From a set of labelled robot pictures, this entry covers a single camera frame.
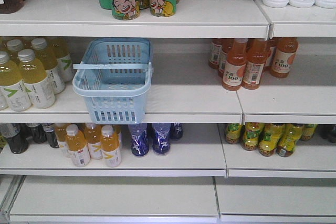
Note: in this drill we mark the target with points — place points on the blue water bottle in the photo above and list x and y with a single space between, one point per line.
140 142
161 143

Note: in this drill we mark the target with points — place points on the yellow lemon tea bottle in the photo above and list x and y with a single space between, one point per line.
270 137
233 133
252 131
286 145

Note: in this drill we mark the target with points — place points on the white metal shelving unit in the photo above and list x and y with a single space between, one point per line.
202 179

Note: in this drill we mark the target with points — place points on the orange juice bottle barcode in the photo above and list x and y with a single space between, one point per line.
256 59

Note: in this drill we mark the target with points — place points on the light blue plastic basket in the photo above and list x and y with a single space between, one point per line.
114 77

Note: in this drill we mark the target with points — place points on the orange drink bottle white label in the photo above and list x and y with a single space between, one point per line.
77 146
92 134
110 146

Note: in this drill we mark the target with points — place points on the orange juice bottle rear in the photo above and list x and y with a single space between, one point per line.
284 57

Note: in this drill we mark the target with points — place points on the pale yellow drink bottle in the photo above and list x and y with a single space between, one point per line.
35 80
12 86
45 54

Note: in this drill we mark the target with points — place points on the orange juice bottle C100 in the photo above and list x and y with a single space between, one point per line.
235 65

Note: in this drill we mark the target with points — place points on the dark tea bottle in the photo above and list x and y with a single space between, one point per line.
37 132
12 133
49 129

